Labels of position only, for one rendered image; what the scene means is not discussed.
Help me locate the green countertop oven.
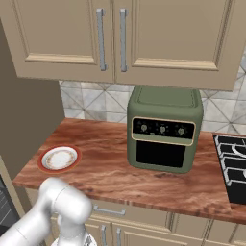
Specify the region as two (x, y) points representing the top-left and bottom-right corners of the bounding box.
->
(126, 85), (205, 175)

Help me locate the black built-in oven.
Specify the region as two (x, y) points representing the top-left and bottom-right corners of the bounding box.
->
(0, 174), (21, 236)

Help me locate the red rimmed white plate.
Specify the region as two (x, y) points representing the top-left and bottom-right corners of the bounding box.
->
(37, 144), (83, 175)

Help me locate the beige drawer front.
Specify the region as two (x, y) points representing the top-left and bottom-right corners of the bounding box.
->
(88, 197), (171, 229)

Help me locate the beige tall cabinet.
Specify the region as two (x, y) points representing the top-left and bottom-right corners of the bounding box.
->
(0, 18), (66, 219)

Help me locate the black hob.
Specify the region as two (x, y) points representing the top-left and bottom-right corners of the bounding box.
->
(212, 134), (246, 206)

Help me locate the beige base cupboard run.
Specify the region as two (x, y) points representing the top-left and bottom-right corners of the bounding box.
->
(168, 212), (246, 246)

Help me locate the grey wall cupboard handle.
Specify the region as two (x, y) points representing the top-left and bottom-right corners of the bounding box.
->
(119, 8), (129, 73)
(96, 8), (108, 72)

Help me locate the grey drawer handle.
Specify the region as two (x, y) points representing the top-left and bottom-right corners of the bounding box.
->
(92, 205), (127, 216)

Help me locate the beige wall cupboard door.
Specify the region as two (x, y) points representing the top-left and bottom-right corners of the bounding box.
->
(111, 0), (246, 92)
(0, 0), (115, 85)

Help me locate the grey base cupboard handle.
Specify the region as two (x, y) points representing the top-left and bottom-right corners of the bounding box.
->
(115, 227), (123, 246)
(101, 224), (108, 246)

